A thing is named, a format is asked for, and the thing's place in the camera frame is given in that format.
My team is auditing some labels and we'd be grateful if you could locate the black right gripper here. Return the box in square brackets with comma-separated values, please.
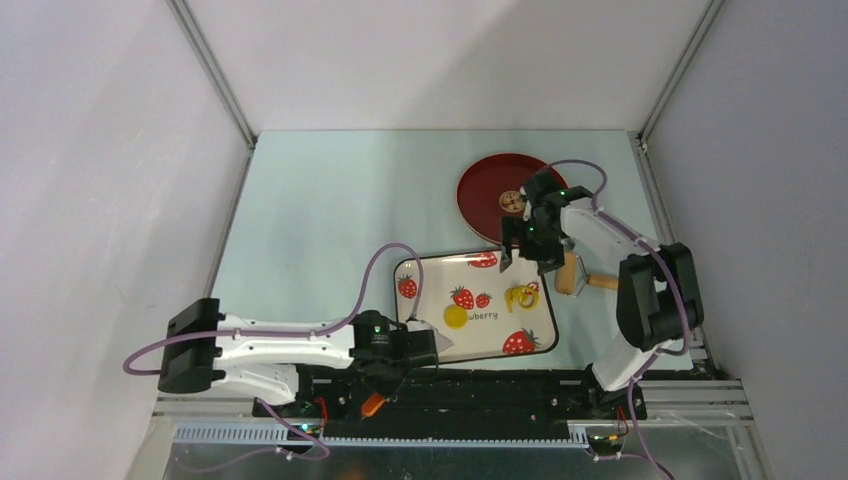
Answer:
[500, 215, 565, 276]

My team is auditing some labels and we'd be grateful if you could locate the yellow dough scrap ring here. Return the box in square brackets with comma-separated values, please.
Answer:
[503, 283, 539, 314]

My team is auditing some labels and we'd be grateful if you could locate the wooden dough roller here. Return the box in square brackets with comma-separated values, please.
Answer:
[554, 252, 619, 297]

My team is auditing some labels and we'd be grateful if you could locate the red round tray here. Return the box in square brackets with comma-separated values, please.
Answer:
[456, 153, 545, 245]

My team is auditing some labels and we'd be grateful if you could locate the white strawberry rectangular tray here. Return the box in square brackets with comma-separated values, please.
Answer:
[394, 250, 558, 364]

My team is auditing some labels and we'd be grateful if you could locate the yellow dough piece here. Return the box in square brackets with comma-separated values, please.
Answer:
[443, 305, 468, 329]

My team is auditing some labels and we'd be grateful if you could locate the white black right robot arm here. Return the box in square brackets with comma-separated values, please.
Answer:
[500, 170, 703, 418]

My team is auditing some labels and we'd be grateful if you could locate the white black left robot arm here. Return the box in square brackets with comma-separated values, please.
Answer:
[158, 298, 454, 417]

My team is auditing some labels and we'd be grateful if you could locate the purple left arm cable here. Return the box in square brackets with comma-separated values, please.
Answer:
[122, 242, 425, 463]

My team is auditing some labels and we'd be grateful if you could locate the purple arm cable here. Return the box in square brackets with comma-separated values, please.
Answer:
[122, 242, 425, 463]
[536, 158, 696, 480]

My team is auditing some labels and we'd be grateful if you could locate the aluminium frame rail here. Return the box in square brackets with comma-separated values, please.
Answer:
[154, 378, 754, 448]

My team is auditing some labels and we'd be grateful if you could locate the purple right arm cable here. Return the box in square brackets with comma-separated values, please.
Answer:
[536, 158, 696, 480]

